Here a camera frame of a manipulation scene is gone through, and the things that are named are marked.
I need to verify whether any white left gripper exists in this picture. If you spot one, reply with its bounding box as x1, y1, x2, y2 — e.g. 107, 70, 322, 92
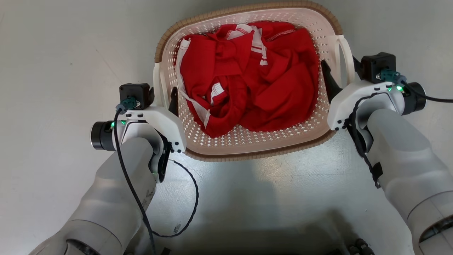
121, 87, 187, 153

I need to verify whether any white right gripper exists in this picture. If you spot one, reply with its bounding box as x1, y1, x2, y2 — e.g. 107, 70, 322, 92
321, 56, 406, 131

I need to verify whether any beige perforated plastic laundry basket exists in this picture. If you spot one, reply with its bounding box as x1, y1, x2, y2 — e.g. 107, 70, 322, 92
154, 0, 355, 162

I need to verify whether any red and white garment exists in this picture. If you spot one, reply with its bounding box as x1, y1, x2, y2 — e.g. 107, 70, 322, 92
176, 21, 320, 138

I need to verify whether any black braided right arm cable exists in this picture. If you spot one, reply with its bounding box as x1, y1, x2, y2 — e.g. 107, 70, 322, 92
344, 92, 384, 189

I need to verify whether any black right camera cable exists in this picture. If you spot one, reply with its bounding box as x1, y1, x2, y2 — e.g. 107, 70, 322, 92
376, 70, 453, 104

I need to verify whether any black camera cable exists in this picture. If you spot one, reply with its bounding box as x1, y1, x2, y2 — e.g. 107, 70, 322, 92
376, 70, 453, 104
114, 97, 157, 255

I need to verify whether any black left camera cable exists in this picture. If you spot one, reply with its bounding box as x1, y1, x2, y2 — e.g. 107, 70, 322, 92
114, 97, 157, 255

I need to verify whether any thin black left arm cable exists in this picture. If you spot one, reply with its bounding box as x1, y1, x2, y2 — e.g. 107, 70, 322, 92
152, 159, 200, 238

